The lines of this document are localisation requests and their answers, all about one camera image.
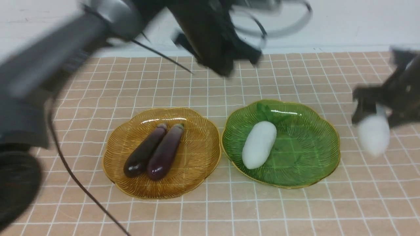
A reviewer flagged white radish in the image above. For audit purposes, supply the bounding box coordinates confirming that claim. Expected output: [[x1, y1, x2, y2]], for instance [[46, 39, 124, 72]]
[[357, 105, 390, 157], [242, 103, 288, 170]]

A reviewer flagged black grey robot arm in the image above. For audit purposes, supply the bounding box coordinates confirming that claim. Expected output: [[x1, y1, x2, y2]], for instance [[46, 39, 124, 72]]
[[1, 0, 274, 231]]

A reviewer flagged black cable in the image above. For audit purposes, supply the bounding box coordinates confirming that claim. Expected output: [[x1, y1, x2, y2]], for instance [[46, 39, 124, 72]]
[[48, 98, 132, 236]]

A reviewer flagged green glass plate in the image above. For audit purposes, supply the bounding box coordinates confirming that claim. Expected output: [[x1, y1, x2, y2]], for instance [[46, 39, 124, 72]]
[[220, 100, 341, 189]]

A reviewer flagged purple eggplant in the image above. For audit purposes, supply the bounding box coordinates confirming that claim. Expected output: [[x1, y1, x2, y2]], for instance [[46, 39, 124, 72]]
[[123, 123, 168, 178], [147, 123, 184, 181]]

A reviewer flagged tan checkered tablecloth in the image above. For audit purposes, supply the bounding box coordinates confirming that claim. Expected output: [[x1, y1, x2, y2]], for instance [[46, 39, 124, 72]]
[[0, 51, 420, 236]]

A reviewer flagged amber glass plate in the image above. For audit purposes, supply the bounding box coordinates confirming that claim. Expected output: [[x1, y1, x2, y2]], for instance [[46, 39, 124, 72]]
[[102, 108, 222, 200]]

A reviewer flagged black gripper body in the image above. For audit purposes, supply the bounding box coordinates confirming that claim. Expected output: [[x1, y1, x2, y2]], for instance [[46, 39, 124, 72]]
[[138, 0, 262, 77]]

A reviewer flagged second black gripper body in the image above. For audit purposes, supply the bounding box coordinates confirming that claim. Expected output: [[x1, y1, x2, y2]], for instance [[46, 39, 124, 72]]
[[382, 49, 420, 128]]

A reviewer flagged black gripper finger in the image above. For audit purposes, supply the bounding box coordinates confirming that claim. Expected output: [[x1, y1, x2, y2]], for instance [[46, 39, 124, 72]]
[[351, 86, 381, 125]]

